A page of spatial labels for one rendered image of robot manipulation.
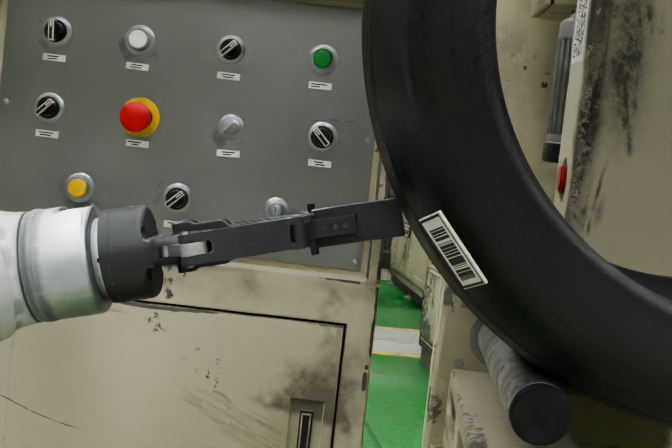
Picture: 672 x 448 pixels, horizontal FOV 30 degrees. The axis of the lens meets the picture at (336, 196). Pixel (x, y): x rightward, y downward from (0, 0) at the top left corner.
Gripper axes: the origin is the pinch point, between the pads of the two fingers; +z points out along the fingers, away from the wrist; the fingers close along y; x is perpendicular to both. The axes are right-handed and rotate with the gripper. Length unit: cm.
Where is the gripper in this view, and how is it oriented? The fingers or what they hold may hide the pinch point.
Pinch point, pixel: (358, 222)
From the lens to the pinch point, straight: 99.1
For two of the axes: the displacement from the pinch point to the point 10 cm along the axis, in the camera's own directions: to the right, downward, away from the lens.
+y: 0.4, -0.4, 10.0
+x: 1.4, 9.9, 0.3
